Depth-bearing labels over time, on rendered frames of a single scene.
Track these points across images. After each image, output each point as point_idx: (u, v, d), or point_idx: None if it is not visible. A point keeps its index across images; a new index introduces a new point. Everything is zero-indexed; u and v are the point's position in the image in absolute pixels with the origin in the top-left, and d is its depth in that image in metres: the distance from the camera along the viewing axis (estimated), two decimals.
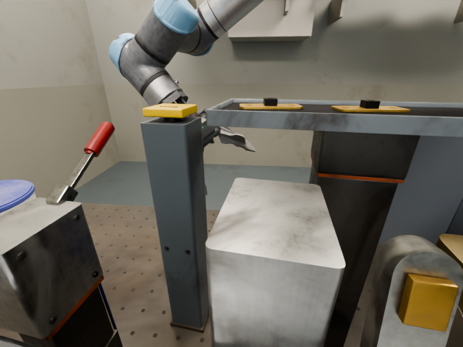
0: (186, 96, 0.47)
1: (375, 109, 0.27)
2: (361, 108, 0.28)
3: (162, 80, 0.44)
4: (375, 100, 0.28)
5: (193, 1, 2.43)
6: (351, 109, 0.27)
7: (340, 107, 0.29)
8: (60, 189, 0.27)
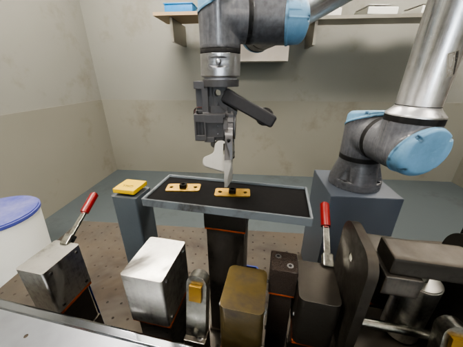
0: (212, 87, 0.41)
1: (231, 195, 0.52)
2: (227, 193, 0.53)
3: (200, 59, 0.41)
4: (233, 188, 0.53)
5: (182, 27, 2.68)
6: (219, 195, 0.52)
7: (218, 191, 0.54)
8: (67, 237, 0.52)
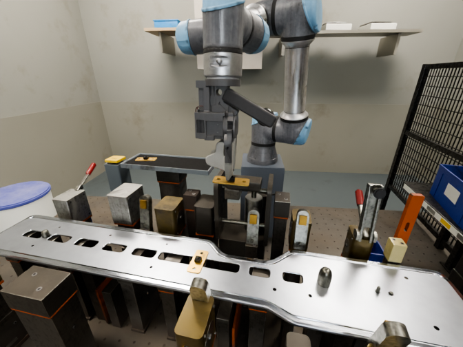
0: (213, 85, 0.42)
1: (229, 183, 0.50)
2: (225, 180, 0.52)
3: (203, 59, 0.42)
4: (233, 177, 0.51)
5: (171, 39, 3.07)
6: (217, 182, 0.51)
7: (217, 177, 0.53)
8: (78, 186, 0.91)
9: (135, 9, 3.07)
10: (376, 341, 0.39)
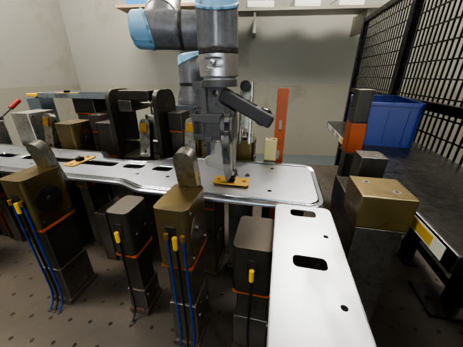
0: (208, 87, 0.42)
1: (229, 183, 0.51)
2: (225, 180, 0.52)
3: (198, 60, 0.42)
4: (233, 177, 0.51)
5: None
6: (217, 182, 0.51)
7: (218, 177, 0.53)
8: None
9: None
10: (178, 176, 0.41)
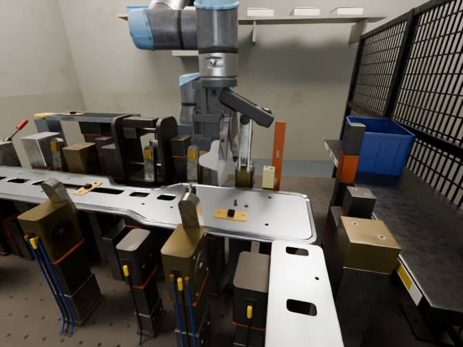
0: (208, 87, 0.42)
1: (229, 218, 0.54)
2: (225, 215, 0.56)
3: (198, 60, 0.42)
4: (232, 211, 0.55)
5: None
6: (218, 216, 0.55)
7: (218, 211, 0.57)
8: (6, 138, 0.97)
9: None
10: (182, 217, 0.44)
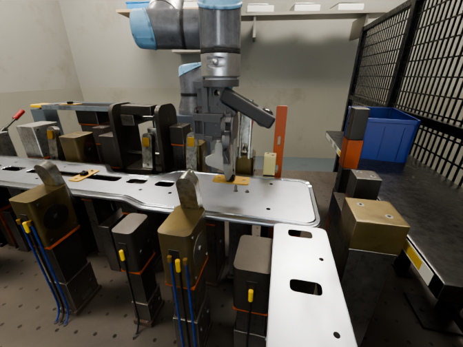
0: (210, 87, 0.42)
1: (229, 182, 0.50)
2: (225, 180, 0.52)
3: (200, 59, 0.42)
4: (233, 175, 0.51)
5: None
6: (217, 180, 0.51)
7: (218, 177, 0.53)
8: (2, 127, 0.95)
9: None
10: (180, 198, 0.43)
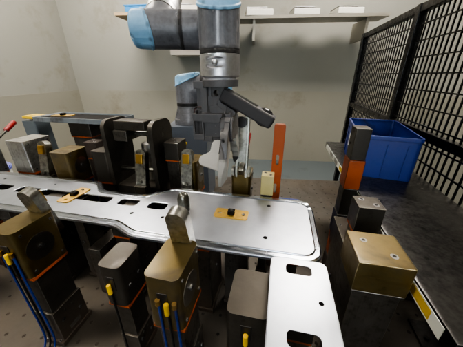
0: (209, 87, 0.42)
1: (229, 217, 0.54)
2: (225, 214, 0.55)
3: (200, 60, 0.42)
4: (233, 211, 0.55)
5: None
6: (218, 215, 0.55)
7: (218, 211, 0.57)
8: None
9: None
10: (171, 232, 0.40)
